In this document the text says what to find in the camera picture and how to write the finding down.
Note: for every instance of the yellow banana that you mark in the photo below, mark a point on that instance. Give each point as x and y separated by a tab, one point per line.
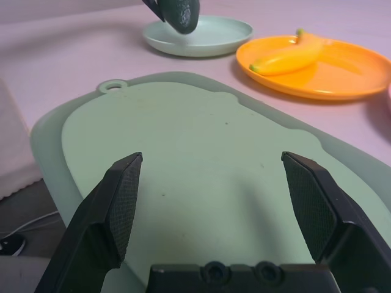
293	58

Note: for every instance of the dark green avocado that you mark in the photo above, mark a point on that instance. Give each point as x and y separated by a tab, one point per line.
183	15

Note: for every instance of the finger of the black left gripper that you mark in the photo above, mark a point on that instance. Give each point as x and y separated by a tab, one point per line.
155	7

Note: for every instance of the yellow plate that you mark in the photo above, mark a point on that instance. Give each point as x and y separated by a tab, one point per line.
351	76

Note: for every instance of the light green plate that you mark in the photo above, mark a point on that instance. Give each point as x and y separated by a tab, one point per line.
214	36

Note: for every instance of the translucent green mat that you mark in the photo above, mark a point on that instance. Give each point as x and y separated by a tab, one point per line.
49	152

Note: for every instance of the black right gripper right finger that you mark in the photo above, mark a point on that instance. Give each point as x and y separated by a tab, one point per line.
336	219

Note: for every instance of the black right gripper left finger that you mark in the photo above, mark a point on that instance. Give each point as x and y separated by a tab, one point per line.
97	219

